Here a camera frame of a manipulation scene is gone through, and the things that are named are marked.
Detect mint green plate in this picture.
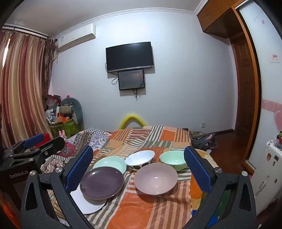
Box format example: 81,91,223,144
93,156,127,175

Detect purple plate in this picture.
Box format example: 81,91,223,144
80,166,124,200

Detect white bowl with dark dots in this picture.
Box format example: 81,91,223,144
125,150,155,171

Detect striped orange patchwork blanket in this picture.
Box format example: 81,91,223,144
47,125,218,229

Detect yellow foam arch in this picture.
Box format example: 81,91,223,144
118,114,146,130

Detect wooden overhead cabinet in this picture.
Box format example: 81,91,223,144
197,0,238,40

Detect black wall television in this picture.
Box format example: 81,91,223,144
106,42,154,73

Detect small black wall monitor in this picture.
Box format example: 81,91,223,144
118,69,145,91

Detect white suitcase with stickers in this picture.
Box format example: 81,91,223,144
250,139,282,200

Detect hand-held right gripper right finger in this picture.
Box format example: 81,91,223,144
181,145,257,229

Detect wooden door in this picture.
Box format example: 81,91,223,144
230,31,254,141

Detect white wardrobe door pink hearts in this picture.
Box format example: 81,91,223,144
239,0,282,168

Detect dark backpack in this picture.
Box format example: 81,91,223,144
189,131,217,151

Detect pink bowl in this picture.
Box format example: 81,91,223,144
134,163,178,196

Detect curtain rail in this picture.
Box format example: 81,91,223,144
2,25,48,39

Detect checkered patterned quilt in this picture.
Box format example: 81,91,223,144
41,126,113,174

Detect mint green bowl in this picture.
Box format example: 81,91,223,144
160,150,188,172

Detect striped brown curtain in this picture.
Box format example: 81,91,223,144
0,30,55,150

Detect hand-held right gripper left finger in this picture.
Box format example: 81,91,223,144
20,145,94,229

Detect multicoloured cloth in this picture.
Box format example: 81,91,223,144
207,189,232,229

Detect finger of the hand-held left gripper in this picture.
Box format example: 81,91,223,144
8,137,66,165
3,133,45,156

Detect crumpled plastic bags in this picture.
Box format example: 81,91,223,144
46,94,61,109

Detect white air conditioner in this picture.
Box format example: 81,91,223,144
57,23,97,52

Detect white plate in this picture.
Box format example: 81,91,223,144
70,189,109,215

